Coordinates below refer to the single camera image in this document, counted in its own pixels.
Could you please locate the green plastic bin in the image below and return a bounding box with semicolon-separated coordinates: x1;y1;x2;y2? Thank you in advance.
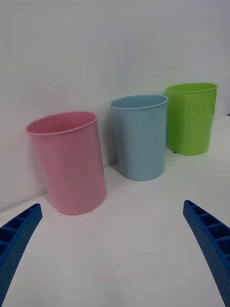
164;83;218;156

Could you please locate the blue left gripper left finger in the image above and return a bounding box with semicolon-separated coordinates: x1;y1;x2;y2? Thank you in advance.
0;203;43;307

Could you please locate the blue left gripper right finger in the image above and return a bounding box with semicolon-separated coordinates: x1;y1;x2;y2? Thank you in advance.
183;200;230;307

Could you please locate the pink plastic bin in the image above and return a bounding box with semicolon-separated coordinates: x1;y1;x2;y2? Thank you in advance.
25;111;107;216

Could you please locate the pale blue plastic bin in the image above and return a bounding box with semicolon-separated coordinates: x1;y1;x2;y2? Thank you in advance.
110;94;169;181

